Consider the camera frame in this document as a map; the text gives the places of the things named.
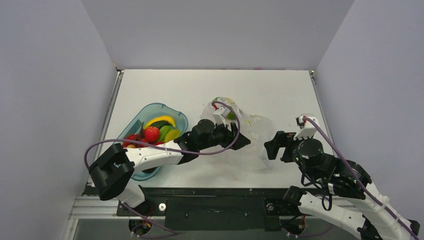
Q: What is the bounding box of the green fake lime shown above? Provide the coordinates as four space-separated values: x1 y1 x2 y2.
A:
226 111 237 120

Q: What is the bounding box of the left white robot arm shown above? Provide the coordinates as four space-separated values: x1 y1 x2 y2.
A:
88 119 251 215

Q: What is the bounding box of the dark green fake avocado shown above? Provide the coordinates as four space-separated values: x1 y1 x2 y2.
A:
150 120 172 130

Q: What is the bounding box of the yellow fake lemon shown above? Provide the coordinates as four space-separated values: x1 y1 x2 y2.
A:
163 129 181 143

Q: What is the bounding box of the red fake berry cluster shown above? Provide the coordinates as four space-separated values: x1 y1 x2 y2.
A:
121 133 149 149

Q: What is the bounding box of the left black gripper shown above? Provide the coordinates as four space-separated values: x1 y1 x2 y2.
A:
198 120 250 151

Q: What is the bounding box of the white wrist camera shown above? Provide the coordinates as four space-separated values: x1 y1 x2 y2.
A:
294 114 320 140
212 106 231 125

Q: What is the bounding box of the yellow fake banana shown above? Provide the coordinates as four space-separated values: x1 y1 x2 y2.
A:
143 115 177 130

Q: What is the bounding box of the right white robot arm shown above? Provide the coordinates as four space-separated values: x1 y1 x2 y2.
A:
264 131 421 240

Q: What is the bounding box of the teal plastic tray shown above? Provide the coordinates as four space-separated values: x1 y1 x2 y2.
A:
114 102 189 182

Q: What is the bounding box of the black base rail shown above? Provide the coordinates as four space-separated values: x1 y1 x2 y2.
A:
135 187 301 232

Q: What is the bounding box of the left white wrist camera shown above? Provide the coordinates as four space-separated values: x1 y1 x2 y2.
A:
212 106 231 125

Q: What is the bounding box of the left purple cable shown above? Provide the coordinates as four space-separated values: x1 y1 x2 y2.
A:
84 100 241 239

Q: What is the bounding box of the clear plastic bag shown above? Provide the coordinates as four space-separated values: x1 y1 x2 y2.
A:
200 97 275 172

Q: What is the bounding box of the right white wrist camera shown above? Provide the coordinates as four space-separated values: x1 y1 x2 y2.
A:
294 114 320 140

